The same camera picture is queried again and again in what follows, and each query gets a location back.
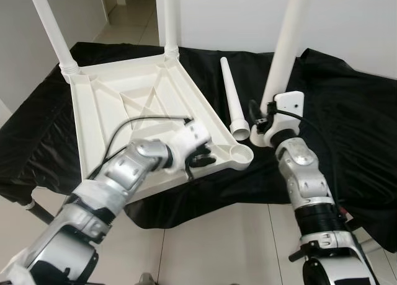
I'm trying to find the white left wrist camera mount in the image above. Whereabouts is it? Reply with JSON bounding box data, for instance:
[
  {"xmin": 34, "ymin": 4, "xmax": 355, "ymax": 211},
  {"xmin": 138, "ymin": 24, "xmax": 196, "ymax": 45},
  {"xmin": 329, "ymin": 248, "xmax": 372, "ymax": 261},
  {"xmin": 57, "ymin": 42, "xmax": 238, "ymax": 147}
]
[{"xmin": 167, "ymin": 121, "xmax": 212, "ymax": 168}]

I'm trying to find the white plastic table leg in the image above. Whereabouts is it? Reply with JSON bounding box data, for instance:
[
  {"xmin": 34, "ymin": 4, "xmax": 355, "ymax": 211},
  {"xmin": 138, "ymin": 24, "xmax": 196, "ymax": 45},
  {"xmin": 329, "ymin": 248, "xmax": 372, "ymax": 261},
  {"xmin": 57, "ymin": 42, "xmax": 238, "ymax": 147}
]
[
  {"xmin": 220, "ymin": 57, "xmax": 251, "ymax": 141},
  {"xmin": 155, "ymin": 0, "xmax": 182, "ymax": 59},
  {"xmin": 259, "ymin": 0, "xmax": 317, "ymax": 112},
  {"xmin": 26, "ymin": 0, "xmax": 80, "ymax": 81}
]

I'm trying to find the black metal table leg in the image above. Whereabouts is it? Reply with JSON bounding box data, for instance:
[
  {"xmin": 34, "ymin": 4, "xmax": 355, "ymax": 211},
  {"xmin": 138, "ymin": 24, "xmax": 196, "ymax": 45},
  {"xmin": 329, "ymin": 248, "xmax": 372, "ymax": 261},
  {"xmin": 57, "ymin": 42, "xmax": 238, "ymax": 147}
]
[
  {"xmin": 25, "ymin": 201, "xmax": 56, "ymax": 227},
  {"xmin": 288, "ymin": 220, "xmax": 373, "ymax": 262}
]

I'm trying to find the black table cloth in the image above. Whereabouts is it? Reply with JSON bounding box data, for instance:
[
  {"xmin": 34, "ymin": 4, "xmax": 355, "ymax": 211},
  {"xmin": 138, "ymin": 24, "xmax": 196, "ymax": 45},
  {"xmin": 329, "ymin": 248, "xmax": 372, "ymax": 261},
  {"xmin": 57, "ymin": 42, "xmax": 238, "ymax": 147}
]
[{"xmin": 0, "ymin": 42, "xmax": 397, "ymax": 255}]

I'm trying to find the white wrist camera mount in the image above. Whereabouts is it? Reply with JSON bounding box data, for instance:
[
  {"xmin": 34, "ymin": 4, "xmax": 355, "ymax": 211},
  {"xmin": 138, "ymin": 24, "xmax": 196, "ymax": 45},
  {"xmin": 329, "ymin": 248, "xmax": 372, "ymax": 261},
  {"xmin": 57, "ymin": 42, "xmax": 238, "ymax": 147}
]
[
  {"xmin": 167, "ymin": 121, "xmax": 212, "ymax": 168},
  {"xmin": 261, "ymin": 91, "xmax": 305, "ymax": 146}
]

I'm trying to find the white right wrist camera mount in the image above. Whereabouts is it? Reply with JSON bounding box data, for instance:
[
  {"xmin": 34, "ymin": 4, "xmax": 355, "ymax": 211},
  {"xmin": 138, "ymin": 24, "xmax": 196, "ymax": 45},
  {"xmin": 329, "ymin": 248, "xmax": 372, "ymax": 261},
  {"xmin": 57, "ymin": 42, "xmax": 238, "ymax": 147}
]
[{"xmin": 261, "ymin": 91, "xmax": 305, "ymax": 146}]

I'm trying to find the white plastic table top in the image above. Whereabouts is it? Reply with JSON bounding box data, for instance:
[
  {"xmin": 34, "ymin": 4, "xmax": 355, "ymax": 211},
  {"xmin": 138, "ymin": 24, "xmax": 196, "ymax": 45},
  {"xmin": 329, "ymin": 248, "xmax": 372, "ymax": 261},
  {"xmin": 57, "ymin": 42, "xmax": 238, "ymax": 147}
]
[{"xmin": 67, "ymin": 50, "xmax": 255, "ymax": 202}]

